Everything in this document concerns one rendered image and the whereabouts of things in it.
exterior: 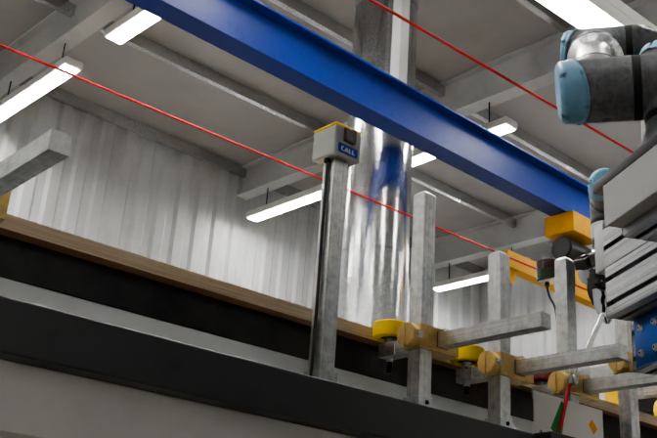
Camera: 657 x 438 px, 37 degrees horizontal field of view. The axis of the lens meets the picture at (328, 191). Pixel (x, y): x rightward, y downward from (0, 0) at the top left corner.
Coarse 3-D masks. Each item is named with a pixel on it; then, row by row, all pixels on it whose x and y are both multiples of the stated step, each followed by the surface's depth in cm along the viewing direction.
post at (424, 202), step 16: (416, 208) 213; (432, 208) 213; (416, 224) 212; (432, 224) 212; (416, 240) 210; (432, 240) 210; (416, 256) 209; (432, 256) 209; (416, 272) 207; (432, 272) 208; (416, 288) 205; (432, 288) 206; (416, 304) 204; (432, 304) 205; (416, 320) 203; (432, 320) 204; (416, 352) 200; (416, 368) 198; (416, 384) 197
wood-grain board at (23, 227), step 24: (24, 240) 171; (48, 240) 171; (72, 240) 175; (120, 264) 180; (144, 264) 183; (168, 264) 187; (192, 288) 191; (216, 288) 193; (240, 288) 196; (264, 312) 203; (288, 312) 203; (360, 336) 215; (432, 360) 230; (528, 384) 249; (600, 408) 268
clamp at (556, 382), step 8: (552, 376) 231; (560, 376) 229; (584, 376) 233; (552, 384) 230; (560, 384) 228; (560, 392) 229; (576, 392) 229; (584, 392) 231; (584, 400) 235; (592, 400) 234
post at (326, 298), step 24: (336, 168) 197; (336, 192) 195; (336, 216) 193; (336, 240) 192; (336, 264) 190; (336, 288) 188; (312, 312) 187; (336, 312) 187; (312, 336) 185; (312, 360) 182
